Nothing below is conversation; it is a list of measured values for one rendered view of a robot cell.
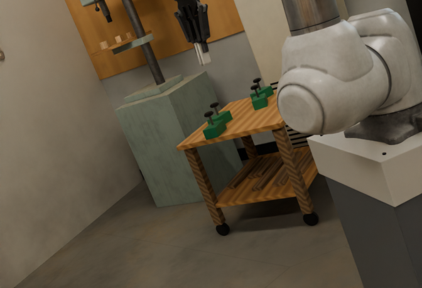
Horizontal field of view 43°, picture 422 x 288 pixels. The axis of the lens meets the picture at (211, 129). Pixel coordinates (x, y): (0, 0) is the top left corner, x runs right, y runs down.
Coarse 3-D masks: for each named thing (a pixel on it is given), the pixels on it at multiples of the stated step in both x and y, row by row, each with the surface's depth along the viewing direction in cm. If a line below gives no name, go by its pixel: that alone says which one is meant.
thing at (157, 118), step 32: (96, 0) 327; (128, 0) 325; (128, 96) 340; (160, 96) 315; (192, 96) 330; (128, 128) 335; (160, 128) 323; (192, 128) 324; (160, 160) 333; (224, 160) 346; (160, 192) 343; (192, 192) 331
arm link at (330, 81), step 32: (288, 0) 101; (320, 0) 99; (320, 32) 99; (352, 32) 101; (288, 64) 103; (320, 64) 99; (352, 64) 100; (384, 64) 108; (288, 96) 100; (320, 96) 97; (352, 96) 99; (384, 96) 109; (320, 128) 100
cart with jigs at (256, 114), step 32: (256, 96) 275; (224, 128) 252; (256, 128) 235; (192, 160) 260; (256, 160) 301; (288, 160) 237; (224, 192) 277; (256, 192) 261; (288, 192) 246; (224, 224) 269
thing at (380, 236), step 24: (336, 192) 134; (360, 192) 121; (360, 216) 126; (384, 216) 114; (408, 216) 110; (360, 240) 132; (384, 240) 119; (408, 240) 110; (360, 264) 139; (384, 264) 125; (408, 264) 113
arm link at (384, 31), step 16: (352, 16) 117; (368, 16) 113; (384, 16) 112; (400, 16) 115; (368, 32) 112; (384, 32) 111; (400, 32) 112; (384, 48) 109; (400, 48) 111; (416, 48) 115; (400, 64) 111; (416, 64) 114; (400, 80) 111; (416, 80) 114; (400, 96) 113; (416, 96) 115; (384, 112) 116
